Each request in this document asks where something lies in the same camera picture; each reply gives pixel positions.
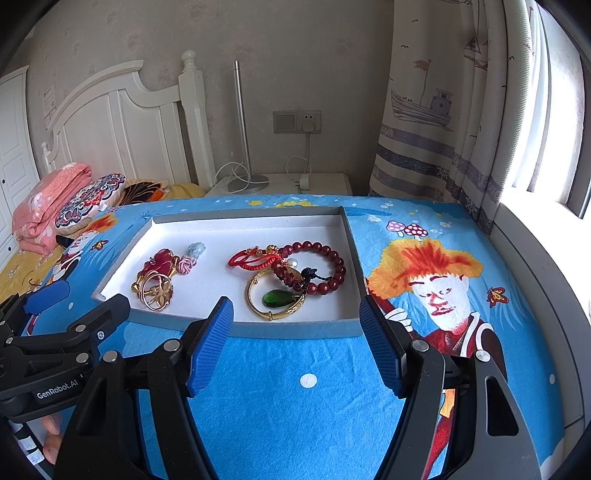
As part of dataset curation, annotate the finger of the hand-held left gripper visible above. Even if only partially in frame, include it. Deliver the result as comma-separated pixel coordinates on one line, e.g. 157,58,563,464
0,279,71,324
60,294,131,357

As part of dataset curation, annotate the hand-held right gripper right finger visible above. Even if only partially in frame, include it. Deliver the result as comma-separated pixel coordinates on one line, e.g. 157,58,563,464
358,295,541,480

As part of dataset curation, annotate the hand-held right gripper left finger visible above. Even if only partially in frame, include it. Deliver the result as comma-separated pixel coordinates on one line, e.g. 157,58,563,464
55,296,235,480

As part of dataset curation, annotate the gold bamboo-shaped bangle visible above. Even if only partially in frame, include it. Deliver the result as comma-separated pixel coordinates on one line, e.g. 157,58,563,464
134,270,178,312

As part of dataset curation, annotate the grey shallow cardboard box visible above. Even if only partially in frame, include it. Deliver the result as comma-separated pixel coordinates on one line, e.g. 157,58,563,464
91,205,362,340

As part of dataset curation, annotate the gold ring scarf clip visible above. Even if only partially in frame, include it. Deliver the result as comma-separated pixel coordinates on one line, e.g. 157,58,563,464
139,274,176,311

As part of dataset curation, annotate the thin gold bangle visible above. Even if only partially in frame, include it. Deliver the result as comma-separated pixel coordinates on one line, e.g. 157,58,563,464
246,272,306,322

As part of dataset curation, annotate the red flower brooch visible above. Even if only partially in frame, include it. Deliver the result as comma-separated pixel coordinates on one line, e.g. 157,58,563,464
141,248,177,278

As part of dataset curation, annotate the green pendant with black cord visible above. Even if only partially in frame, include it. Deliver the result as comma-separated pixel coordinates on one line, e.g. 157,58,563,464
262,268,333,309

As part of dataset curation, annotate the dark red bead bracelet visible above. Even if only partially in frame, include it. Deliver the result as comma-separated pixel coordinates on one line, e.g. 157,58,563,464
277,240,347,296

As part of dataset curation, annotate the jade pendant with pink knot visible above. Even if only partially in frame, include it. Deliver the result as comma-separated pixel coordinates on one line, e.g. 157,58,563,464
177,241,207,273

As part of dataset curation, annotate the red cord bracelet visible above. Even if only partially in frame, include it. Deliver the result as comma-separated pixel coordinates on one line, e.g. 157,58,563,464
228,246,282,274

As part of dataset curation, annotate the person's left hand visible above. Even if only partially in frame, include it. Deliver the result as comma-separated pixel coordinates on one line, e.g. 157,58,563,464
41,414,63,466

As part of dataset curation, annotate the pink folded quilt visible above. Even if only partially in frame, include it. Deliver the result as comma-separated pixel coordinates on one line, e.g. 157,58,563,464
11,162,93,254

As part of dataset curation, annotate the round patterned cushion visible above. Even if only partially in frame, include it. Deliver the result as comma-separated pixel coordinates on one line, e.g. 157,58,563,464
54,173,126,229

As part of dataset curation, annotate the blue printed blanket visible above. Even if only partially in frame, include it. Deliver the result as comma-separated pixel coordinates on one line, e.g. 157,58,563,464
28,194,566,480

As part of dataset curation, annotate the orange black striped cloth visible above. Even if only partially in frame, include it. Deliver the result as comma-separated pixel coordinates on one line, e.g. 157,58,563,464
121,180,169,204

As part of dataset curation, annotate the white wardrobe door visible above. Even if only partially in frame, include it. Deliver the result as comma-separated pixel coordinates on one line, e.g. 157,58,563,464
0,65,40,259

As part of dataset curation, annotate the white nightstand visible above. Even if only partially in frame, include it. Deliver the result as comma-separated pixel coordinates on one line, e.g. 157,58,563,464
203,173,354,198

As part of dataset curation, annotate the white wooden headboard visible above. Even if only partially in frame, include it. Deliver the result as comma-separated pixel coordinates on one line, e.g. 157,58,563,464
41,50,218,188

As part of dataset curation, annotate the silver lamp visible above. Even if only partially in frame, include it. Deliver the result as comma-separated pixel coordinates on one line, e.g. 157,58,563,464
228,60,270,195

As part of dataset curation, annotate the ship print curtain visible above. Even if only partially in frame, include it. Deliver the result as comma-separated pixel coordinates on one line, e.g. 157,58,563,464
367,0,546,234

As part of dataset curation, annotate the white lamp cable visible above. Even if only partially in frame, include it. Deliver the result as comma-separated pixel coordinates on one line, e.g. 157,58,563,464
213,161,252,191

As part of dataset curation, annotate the white charger cable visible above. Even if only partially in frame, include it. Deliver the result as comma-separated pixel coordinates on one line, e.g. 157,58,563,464
285,131,315,185

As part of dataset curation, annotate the wall socket panel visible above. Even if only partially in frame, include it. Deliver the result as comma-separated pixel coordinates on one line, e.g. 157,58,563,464
272,110,322,134

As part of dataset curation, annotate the dark window frame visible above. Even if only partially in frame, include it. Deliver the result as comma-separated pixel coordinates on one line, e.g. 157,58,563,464
566,28,591,222

